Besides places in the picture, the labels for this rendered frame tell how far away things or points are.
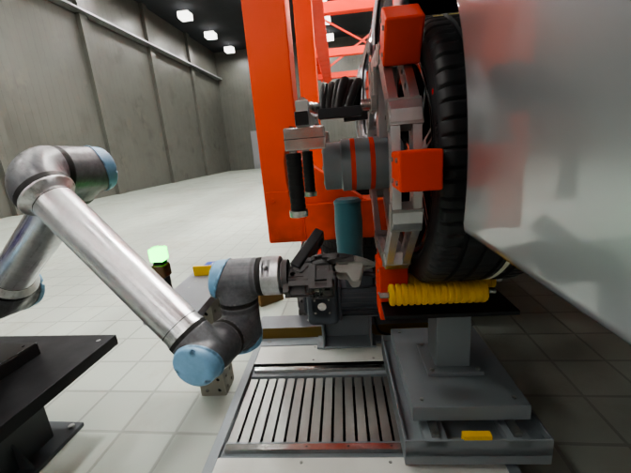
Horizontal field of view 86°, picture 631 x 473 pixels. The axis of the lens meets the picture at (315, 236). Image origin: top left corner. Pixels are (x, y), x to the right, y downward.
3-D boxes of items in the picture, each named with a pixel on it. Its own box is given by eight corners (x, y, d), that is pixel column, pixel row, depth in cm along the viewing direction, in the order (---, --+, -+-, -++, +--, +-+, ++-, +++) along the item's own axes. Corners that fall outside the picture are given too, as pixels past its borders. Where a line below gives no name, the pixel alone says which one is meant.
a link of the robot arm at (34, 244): (-54, 297, 106) (39, 128, 77) (10, 279, 122) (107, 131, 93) (-24, 335, 106) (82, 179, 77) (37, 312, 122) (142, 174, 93)
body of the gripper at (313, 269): (337, 298, 78) (285, 300, 79) (335, 265, 83) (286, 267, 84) (335, 286, 72) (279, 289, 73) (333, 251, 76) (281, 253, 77)
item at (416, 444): (551, 467, 85) (555, 435, 82) (405, 467, 88) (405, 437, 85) (474, 351, 133) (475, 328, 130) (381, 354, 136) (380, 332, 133)
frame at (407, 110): (424, 295, 73) (424, 8, 59) (392, 297, 73) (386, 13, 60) (388, 233, 125) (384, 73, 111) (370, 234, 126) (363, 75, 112)
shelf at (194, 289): (196, 323, 102) (194, 313, 101) (143, 326, 103) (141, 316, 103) (238, 272, 143) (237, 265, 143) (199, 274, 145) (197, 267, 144)
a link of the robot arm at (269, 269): (269, 267, 85) (259, 248, 77) (288, 265, 85) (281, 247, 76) (267, 300, 81) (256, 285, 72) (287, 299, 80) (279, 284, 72)
